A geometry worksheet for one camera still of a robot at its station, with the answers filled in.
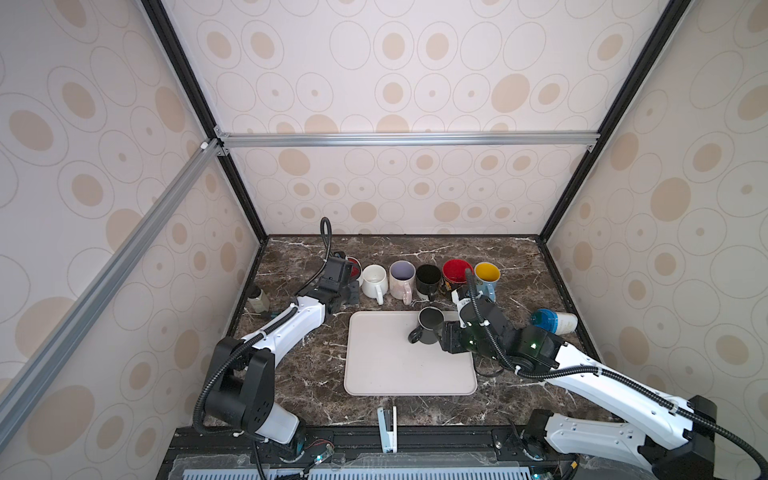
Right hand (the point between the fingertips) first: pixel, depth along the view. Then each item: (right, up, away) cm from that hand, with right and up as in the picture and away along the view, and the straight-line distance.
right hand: (441, 329), depth 74 cm
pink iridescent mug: (-9, +11, +21) cm, 25 cm away
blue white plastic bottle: (+36, -1, +14) cm, 39 cm away
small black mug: (-2, 0, +12) cm, 12 cm away
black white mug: (-1, +11, +20) cm, 23 cm away
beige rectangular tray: (-15, -12, +14) cm, 24 cm away
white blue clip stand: (-13, -26, -1) cm, 30 cm away
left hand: (-22, +11, +15) cm, 29 cm away
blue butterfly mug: (+19, +13, +24) cm, 33 cm away
